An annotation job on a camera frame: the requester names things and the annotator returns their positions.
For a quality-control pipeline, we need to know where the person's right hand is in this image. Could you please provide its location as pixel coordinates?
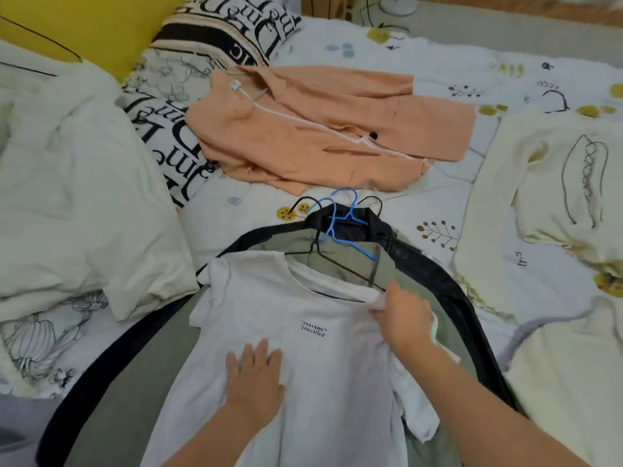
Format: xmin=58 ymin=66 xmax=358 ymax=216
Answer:
xmin=368 ymin=280 xmax=437 ymax=355

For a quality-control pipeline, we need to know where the person's left hand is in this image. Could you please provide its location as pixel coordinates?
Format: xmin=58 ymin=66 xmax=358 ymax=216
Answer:
xmin=225 ymin=337 xmax=287 ymax=431

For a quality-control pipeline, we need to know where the black leather jacket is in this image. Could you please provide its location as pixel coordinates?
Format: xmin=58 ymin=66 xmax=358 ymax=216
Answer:
xmin=36 ymin=204 xmax=529 ymax=467

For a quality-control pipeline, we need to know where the white printed t-shirt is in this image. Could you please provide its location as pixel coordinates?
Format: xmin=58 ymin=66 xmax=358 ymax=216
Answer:
xmin=141 ymin=250 xmax=461 ymax=467

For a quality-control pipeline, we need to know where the sage green shirt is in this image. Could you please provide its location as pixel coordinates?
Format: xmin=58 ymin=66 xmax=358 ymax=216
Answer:
xmin=63 ymin=233 xmax=483 ymax=467

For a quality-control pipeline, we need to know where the cream lace-up knit sweater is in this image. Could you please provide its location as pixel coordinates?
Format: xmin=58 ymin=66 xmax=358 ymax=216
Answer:
xmin=450 ymin=111 xmax=623 ymax=322

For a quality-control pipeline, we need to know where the pale yellow polo shirt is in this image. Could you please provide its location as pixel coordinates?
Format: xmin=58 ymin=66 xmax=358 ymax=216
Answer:
xmin=501 ymin=296 xmax=623 ymax=467

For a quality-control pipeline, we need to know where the peach blazer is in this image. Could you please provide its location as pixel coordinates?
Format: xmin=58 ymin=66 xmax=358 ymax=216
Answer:
xmin=184 ymin=65 xmax=477 ymax=195

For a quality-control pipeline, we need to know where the cream padded jacket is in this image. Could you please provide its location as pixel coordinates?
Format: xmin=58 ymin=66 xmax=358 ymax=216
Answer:
xmin=0 ymin=38 xmax=201 ymax=322

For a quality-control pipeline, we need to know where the teal hanger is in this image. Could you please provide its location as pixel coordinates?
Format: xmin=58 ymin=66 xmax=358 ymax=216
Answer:
xmin=226 ymin=67 xmax=271 ymax=101

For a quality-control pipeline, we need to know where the person's left forearm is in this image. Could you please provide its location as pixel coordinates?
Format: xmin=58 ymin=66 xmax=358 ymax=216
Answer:
xmin=158 ymin=401 xmax=266 ymax=467

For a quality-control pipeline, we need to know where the person's right forearm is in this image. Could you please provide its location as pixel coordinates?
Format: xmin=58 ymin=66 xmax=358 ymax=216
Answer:
xmin=401 ymin=333 xmax=592 ymax=467

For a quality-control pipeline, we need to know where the grey bed sheet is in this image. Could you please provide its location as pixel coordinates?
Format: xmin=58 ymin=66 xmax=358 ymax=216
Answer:
xmin=0 ymin=396 xmax=59 ymax=467

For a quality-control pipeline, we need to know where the black white printed pillow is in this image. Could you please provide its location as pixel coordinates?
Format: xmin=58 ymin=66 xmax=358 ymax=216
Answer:
xmin=0 ymin=87 xmax=220 ymax=400
xmin=121 ymin=0 xmax=302 ymax=101

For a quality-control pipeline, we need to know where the white standing fan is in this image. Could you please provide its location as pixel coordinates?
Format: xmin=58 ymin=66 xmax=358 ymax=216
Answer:
xmin=377 ymin=0 xmax=419 ymax=18

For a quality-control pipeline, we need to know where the yellow black bed headboard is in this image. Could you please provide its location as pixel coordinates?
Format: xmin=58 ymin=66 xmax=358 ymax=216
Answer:
xmin=0 ymin=0 xmax=191 ymax=83

